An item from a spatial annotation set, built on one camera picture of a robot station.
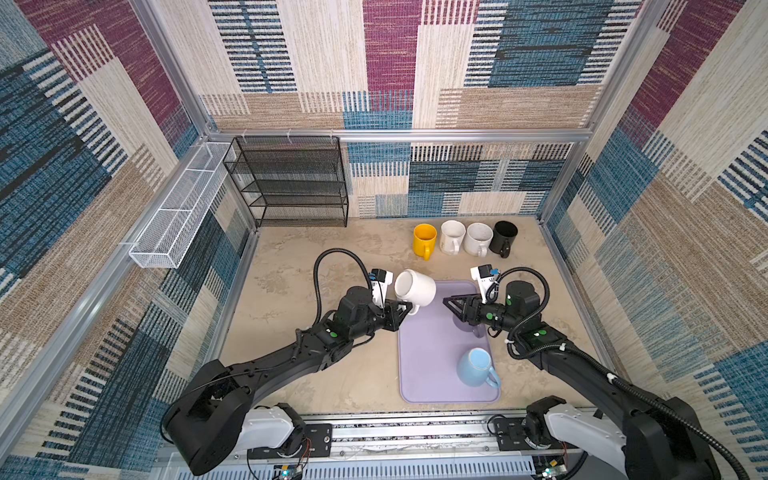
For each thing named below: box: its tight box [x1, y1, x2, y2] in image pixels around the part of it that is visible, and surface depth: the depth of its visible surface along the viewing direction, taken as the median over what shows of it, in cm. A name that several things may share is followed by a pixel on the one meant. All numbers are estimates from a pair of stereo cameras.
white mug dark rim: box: [394, 269, 437, 315], surface depth 81 cm
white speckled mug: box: [463, 222, 494, 257], surface depth 108 cm
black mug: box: [489, 220, 519, 259], surface depth 107 cm
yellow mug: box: [413, 223, 438, 261], surface depth 105 cm
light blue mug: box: [456, 347, 500, 389], surface depth 78 cm
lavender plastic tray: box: [398, 281, 500, 404], surface depth 84 cm
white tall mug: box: [439, 219, 467, 256], surface depth 107 cm
